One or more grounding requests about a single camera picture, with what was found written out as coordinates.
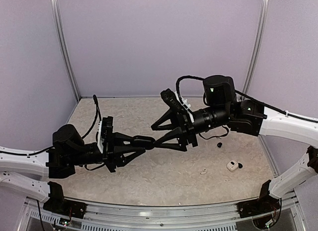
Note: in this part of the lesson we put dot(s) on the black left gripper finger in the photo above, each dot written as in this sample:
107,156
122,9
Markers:
123,140
124,159

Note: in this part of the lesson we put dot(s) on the left aluminium frame post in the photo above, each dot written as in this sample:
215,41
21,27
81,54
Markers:
64,50

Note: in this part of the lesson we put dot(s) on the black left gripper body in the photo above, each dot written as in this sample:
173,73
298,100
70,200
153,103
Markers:
109,158

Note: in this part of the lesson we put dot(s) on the aluminium frame post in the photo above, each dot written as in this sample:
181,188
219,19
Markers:
64,50
257,45

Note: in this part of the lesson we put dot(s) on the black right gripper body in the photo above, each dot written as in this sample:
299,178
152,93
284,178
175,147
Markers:
188,127

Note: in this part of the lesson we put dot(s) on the white earbud charging case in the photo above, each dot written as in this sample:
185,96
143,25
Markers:
232,165

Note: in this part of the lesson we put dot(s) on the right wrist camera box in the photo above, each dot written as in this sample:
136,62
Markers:
176,104

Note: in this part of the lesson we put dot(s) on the right aluminium frame post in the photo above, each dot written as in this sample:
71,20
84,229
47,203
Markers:
257,45

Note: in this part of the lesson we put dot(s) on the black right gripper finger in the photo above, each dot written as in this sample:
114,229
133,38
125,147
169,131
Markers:
168,121
173,140

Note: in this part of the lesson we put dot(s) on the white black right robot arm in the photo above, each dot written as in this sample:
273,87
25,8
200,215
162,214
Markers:
253,117

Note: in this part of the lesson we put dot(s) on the black oval charging case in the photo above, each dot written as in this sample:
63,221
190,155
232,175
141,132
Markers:
143,142

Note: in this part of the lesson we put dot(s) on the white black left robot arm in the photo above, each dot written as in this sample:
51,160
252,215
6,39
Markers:
34,173

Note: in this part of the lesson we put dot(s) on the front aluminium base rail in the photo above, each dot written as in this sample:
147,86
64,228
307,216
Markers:
110,217

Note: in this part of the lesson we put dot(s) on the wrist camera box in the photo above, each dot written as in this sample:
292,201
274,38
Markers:
176,104
104,134

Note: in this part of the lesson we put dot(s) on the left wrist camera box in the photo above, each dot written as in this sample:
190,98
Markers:
104,134

